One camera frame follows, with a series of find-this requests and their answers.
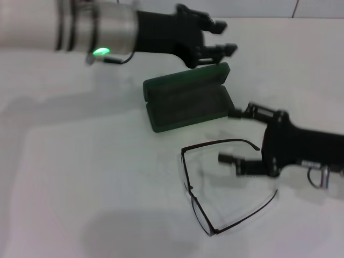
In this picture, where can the black thin-framed glasses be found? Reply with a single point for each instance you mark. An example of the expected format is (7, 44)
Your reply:
(191, 188)

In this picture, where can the silver cylindrical connector plug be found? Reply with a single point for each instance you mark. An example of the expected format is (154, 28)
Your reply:
(325, 177)

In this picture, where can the green glasses case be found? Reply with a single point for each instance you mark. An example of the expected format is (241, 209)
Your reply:
(188, 107)

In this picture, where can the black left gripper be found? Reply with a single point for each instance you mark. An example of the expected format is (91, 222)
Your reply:
(166, 35)

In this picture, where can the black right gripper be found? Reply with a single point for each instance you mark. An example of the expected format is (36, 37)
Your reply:
(295, 147)

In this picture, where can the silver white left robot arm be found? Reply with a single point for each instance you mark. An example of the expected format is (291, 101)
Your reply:
(40, 24)

